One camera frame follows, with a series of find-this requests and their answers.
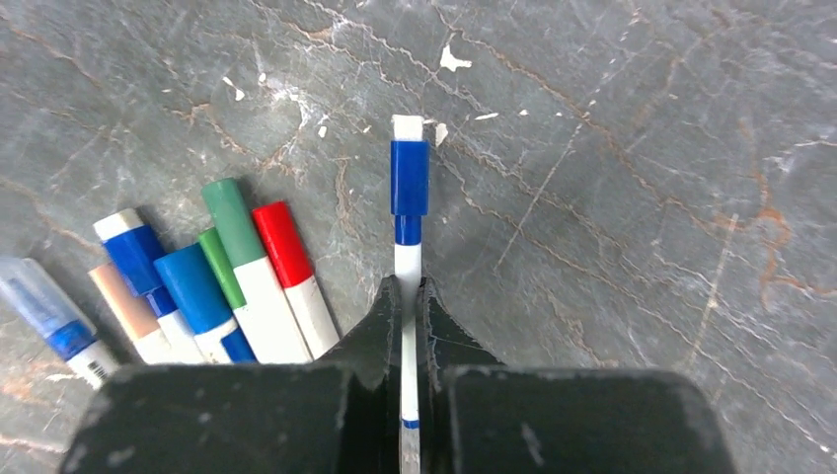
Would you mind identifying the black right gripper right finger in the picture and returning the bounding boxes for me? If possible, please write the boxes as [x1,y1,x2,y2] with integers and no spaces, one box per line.
[418,279,735,473]

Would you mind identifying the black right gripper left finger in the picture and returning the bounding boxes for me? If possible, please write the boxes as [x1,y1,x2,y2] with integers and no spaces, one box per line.
[59,276,401,473]

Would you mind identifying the light green capped marker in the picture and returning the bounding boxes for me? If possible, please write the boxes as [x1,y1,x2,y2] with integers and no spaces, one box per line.
[201,178,313,364]

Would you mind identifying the red capped white marker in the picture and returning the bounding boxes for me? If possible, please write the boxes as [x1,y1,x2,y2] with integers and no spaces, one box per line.
[252,201,340,359]

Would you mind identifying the dark blue capped marker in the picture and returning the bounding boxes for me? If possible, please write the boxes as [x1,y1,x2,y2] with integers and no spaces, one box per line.
[390,115,429,473]

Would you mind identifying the blue capped acrylic marker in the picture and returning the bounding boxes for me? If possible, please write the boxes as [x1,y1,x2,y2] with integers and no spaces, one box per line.
[153,244,237,363]

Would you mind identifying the peach capped marker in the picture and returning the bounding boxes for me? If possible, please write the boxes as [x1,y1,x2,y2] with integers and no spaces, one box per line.
[88,263,177,364]

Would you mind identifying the navy capped white marker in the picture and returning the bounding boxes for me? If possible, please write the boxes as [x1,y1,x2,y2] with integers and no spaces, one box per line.
[93,208,207,364]

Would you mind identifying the clear capped blue marker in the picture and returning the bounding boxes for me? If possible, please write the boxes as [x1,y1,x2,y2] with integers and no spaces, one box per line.
[1,257,119,389]

